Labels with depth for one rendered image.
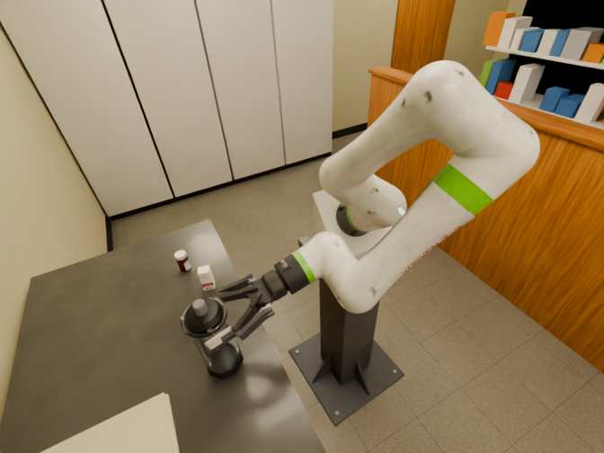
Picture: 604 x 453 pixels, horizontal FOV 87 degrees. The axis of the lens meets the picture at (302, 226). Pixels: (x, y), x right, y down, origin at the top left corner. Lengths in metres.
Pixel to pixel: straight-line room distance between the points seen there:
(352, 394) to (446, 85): 1.64
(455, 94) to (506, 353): 1.88
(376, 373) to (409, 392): 0.19
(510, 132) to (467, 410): 1.62
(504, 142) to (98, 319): 1.23
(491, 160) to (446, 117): 0.12
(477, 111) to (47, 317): 1.36
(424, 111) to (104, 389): 1.04
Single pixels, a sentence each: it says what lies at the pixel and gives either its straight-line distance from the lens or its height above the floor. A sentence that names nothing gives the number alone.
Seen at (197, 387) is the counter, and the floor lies 0.94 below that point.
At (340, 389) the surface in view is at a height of 0.02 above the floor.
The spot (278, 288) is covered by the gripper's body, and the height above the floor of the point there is 1.20.
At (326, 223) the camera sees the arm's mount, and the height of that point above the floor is 1.09.
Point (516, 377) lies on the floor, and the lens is 2.27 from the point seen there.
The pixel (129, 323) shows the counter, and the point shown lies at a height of 0.94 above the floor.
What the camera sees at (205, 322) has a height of 1.20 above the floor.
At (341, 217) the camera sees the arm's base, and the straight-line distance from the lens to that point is 1.13.
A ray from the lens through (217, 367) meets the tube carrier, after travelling 0.92.
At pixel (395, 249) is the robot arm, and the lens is 0.72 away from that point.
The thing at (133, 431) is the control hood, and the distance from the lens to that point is 0.35.
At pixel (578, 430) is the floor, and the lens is 2.27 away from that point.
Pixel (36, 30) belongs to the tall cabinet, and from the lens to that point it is 3.01.
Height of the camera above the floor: 1.81
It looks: 39 degrees down
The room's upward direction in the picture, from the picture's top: 4 degrees counter-clockwise
